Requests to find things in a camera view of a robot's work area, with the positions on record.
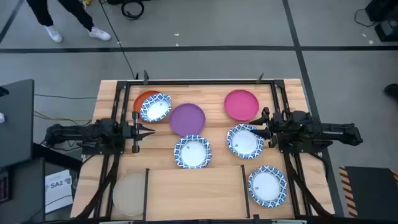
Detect wooden shelf with black legs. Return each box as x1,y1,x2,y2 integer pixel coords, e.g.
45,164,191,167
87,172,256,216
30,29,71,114
142,164,251,219

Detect pink plastic plate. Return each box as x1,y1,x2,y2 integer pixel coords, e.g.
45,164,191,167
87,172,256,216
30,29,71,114
224,89,260,122

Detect dark grey desk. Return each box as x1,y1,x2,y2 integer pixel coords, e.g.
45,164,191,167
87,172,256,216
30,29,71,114
0,78,35,170

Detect black box with hazard stripes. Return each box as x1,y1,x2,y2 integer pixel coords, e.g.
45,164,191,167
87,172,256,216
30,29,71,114
338,166,398,218

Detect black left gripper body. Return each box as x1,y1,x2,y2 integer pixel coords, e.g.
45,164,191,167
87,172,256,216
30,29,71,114
119,111,141,154

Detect blue patterned paper bowl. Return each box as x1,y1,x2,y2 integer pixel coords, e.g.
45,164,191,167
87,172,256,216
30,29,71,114
139,92,172,123
248,165,288,208
174,134,213,170
226,123,265,160

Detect black aluminium table frame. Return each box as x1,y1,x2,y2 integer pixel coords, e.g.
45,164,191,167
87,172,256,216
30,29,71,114
71,79,335,224

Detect orange plastic plate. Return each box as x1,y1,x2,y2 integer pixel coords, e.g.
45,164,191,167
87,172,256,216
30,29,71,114
133,90,161,113

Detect white printed paper sheet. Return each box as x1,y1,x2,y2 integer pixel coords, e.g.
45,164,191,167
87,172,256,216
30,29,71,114
45,169,74,214

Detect person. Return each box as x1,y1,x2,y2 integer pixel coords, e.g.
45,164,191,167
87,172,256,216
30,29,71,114
26,0,112,44

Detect thin black equipment cable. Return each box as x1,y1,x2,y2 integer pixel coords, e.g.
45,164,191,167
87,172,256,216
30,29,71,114
354,7,374,28

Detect black floor equipment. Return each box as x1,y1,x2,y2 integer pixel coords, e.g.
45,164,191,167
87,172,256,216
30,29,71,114
365,0,398,43

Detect purple plastic plate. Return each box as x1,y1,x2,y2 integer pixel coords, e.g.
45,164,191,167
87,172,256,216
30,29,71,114
169,103,206,137

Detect dark grey cabinet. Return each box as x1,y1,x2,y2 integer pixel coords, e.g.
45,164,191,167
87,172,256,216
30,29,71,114
0,157,46,224

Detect long black floor cable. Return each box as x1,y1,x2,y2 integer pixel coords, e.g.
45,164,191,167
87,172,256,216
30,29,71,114
98,0,139,80

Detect clear beige plastic plate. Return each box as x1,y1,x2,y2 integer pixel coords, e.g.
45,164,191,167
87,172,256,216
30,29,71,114
112,170,147,217

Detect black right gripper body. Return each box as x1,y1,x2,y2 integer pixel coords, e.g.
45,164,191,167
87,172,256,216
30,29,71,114
262,106,282,149

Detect coiled black cable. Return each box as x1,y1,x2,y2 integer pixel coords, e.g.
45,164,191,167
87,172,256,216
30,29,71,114
120,0,146,21

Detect person's black shoe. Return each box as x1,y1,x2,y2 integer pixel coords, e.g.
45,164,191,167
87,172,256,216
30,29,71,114
384,83,398,98

